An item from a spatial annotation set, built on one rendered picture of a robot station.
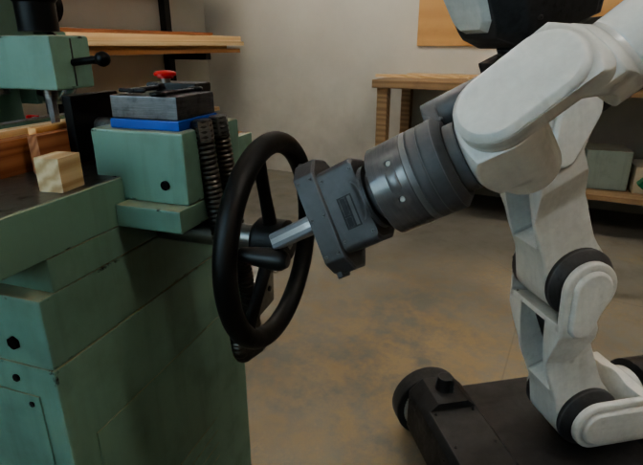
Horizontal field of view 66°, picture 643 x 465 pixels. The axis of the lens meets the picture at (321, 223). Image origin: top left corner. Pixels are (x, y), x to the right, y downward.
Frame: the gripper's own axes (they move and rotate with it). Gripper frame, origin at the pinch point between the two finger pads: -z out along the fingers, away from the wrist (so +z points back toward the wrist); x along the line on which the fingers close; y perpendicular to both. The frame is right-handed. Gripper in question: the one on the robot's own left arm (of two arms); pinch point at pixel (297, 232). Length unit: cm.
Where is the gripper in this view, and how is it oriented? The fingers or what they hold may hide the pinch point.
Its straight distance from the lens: 53.1
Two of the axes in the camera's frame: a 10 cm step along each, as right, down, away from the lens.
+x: -3.6, -9.3, 1.1
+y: -4.4, 0.7, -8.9
